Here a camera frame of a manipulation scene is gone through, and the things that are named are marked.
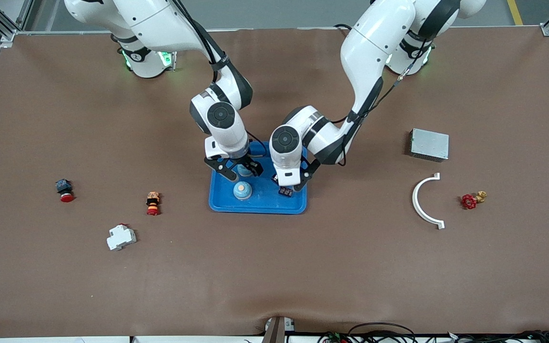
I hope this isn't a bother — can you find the blue plastic tray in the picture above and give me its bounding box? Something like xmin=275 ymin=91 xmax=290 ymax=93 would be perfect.
xmin=209 ymin=141 xmax=308 ymax=214

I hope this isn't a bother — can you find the brown table cover mat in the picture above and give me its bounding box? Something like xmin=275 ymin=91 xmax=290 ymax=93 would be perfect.
xmin=0 ymin=26 xmax=549 ymax=340

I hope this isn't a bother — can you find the white curved plastic arc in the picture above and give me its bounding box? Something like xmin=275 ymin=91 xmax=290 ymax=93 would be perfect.
xmin=412 ymin=172 xmax=446 ymax=230

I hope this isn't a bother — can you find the white circuit breaker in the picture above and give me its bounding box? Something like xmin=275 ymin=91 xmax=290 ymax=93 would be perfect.
xmin=107 ymin=223 xmax=137 ymax=252

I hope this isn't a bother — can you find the grey metal box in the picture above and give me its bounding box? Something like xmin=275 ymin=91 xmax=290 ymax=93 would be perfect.
xmin=409 ymin=128 xmax=450 ymax=162

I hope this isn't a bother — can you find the red mushroom button black body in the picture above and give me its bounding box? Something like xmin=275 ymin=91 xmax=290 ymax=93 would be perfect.
xmin=55 ymin=179 xmax=75 ymax=203

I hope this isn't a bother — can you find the red handwheel brass valve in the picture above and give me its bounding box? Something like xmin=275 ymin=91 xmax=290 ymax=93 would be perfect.
xmin=461 ymin=191 xmax=488 ymax=210

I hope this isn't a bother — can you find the grey metal bracket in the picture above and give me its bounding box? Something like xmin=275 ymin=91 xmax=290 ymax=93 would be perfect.
xmin=261 ymin=316 xmax=296 ymax=343

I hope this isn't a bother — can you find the black looped cable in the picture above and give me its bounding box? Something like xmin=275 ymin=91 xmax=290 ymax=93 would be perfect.
xmin=348 ymin=323 xmax=417 ymax=343

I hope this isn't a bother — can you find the black cable bundle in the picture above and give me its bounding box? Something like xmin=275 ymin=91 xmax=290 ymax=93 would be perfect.
xmin=448 ymin=330 xmax=549 ymax=343

